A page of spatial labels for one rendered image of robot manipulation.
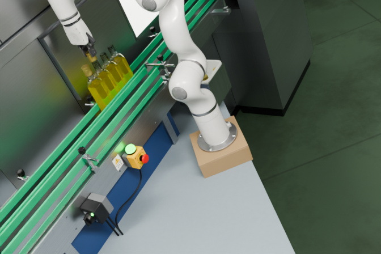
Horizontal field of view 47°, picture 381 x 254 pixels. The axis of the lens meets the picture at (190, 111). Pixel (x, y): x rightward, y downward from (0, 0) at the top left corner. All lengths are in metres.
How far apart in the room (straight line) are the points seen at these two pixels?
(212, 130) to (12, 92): 0.84
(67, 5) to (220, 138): 0.84
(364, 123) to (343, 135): 0.17
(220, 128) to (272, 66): 1.13
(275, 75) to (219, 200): 1.35
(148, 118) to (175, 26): 0.54
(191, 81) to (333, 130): 1.59
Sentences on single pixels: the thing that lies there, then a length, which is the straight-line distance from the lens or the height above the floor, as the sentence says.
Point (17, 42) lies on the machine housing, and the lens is 1.90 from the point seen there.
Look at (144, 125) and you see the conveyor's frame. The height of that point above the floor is 1.00.
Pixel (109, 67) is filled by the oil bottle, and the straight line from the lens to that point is 2.01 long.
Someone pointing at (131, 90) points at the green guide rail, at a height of 1.11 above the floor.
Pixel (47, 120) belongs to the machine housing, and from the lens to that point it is 2.02.
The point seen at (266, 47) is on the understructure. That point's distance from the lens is 2.89.
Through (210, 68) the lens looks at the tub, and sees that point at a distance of 2.24.
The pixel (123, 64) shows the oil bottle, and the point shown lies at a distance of 2.06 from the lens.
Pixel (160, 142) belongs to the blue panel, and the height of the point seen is 0.83.
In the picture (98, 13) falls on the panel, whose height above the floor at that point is 1.41.
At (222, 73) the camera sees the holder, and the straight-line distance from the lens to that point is 2.19.
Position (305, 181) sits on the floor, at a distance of 2.84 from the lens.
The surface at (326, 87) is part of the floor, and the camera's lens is 3.48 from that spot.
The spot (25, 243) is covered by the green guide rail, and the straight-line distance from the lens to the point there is 1.72.
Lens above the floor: 2.15
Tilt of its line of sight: 36 degrees down
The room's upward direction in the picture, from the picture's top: 24 degrees counter-clockwise
